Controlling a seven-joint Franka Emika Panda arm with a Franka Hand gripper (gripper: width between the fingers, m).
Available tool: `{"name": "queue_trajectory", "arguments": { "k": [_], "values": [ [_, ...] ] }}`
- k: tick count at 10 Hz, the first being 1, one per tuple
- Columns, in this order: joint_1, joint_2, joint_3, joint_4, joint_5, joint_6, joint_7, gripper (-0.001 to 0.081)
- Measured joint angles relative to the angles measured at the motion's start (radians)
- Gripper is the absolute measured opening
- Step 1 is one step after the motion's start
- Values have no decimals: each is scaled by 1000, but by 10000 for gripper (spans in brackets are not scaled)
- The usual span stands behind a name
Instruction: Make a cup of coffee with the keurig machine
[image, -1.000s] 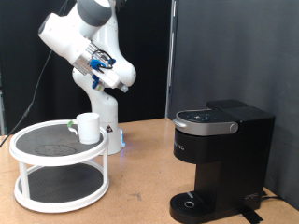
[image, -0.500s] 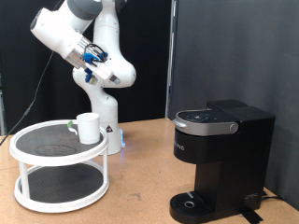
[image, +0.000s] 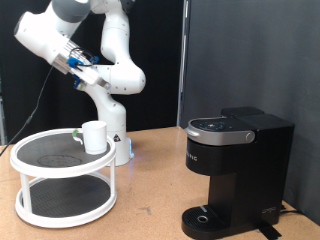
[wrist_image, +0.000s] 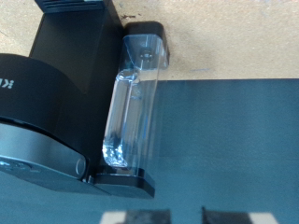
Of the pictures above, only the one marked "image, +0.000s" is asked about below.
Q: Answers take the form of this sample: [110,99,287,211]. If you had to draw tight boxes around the grey vertical frame post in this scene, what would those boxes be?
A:
[176,0,191,128]

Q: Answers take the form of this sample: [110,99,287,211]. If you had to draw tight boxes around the black curtain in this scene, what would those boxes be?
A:
[0,0,184,146]

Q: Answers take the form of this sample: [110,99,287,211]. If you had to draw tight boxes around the black power cord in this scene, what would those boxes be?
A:
[279,203,303,216]

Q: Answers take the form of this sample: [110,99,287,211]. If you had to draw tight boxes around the grey backdrop cloth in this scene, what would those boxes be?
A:
[181,0,320,226]

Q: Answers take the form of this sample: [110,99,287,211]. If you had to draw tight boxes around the white mug green taped handle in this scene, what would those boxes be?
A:
[71,120,108,155]

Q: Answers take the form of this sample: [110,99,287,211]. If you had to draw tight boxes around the white two-tier turntable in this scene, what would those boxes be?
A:
[9,128,118,229]

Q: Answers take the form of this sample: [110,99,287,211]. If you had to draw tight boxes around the blue cable clip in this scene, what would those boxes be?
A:
[67,55,100,68]

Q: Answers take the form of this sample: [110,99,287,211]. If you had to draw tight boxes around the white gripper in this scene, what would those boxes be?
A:
[73,63,112,91]

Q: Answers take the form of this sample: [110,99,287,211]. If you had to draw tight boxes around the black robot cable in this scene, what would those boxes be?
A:
[0,48,98,156]

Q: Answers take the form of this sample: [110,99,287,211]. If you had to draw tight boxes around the black Keurig coffee machine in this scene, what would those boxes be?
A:
[180,105,296,240]

